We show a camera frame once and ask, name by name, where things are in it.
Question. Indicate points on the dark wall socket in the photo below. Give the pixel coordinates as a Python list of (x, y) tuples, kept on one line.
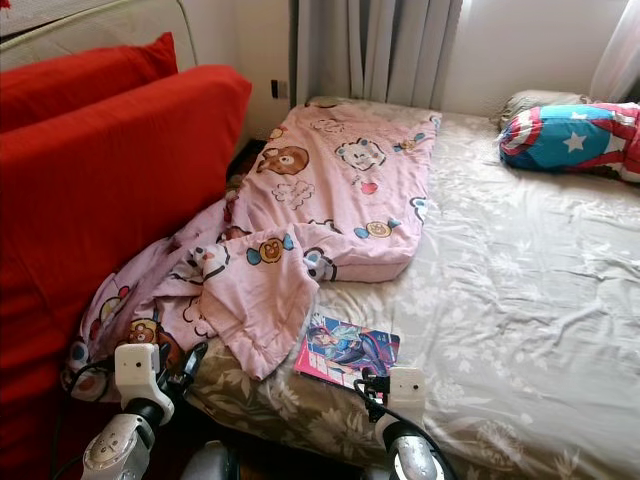
[(280, 89)]

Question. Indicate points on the large red cushion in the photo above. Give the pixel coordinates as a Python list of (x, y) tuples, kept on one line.
[(90, 250)]

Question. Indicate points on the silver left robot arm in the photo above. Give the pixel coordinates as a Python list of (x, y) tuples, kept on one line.
[(120, 450)]

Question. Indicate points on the beige floral pillow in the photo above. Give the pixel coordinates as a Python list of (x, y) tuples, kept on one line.
[(540, 100)]

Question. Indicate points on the white green quilted mattress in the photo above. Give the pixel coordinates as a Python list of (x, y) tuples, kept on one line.
[(90, 30)]

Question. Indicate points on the pink cartoon print blanket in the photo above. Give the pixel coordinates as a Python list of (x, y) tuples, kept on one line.
[(330, 200)]

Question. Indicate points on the colourful anime magazine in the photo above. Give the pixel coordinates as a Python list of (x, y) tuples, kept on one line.
[(345, 350)]

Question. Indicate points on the silver robot leg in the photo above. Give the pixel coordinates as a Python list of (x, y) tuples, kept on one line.
[(210, 462)]

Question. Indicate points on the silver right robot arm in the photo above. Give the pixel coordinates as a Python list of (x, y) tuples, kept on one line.
[(410, 460)]

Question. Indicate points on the small red pillow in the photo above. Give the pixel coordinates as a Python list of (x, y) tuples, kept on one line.
[(80, 75)]

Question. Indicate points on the red white blue star bolster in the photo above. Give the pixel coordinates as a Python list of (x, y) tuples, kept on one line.
[(570, 140)]

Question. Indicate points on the grey pleated curtain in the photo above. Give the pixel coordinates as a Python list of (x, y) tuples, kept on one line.
[(620, 70), (380, 50)]

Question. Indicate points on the bed with beige floral sheet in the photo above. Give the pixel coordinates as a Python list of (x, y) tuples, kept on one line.
[(520, 300)]

